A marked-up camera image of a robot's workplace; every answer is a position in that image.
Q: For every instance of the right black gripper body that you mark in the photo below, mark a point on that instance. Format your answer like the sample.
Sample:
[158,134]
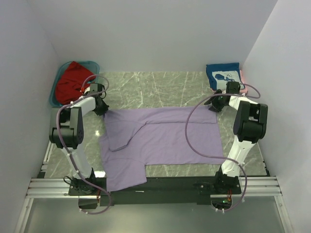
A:
[218,104]

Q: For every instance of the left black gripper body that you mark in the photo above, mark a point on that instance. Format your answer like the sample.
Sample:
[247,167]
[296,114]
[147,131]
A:
[101,109]

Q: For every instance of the lilac purple t-shirt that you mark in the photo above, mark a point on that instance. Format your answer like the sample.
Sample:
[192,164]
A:
[135,138]

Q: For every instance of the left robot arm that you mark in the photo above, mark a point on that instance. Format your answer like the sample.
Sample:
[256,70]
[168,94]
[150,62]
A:
[67,133]

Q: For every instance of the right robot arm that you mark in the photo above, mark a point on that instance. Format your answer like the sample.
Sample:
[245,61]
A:
[249,127]

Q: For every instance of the folded blue printed t-shirt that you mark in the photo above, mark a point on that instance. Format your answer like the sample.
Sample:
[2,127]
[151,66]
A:
[219,74]

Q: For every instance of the folded pink t-shirt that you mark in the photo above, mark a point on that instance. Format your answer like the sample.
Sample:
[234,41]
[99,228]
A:
[243,88]

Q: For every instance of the red t-shirt in basket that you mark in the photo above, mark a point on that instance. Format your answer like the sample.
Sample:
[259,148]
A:
[68,88]

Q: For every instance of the teal plastic basket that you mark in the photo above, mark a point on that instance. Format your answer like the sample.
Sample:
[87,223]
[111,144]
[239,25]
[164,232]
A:
[90,65]

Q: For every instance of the black base beam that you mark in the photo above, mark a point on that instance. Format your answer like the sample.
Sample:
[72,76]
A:
[160,190]

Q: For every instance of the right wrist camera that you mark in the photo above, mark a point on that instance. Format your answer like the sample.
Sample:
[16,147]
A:
[233,88]

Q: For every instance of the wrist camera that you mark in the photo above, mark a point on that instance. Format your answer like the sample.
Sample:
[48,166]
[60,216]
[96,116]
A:
[95,88]
[233,88]

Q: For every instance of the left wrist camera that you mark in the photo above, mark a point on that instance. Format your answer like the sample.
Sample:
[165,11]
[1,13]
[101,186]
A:
[95,88]

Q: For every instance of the aluminium frame rail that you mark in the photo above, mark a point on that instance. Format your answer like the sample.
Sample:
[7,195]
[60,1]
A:
[257,186]

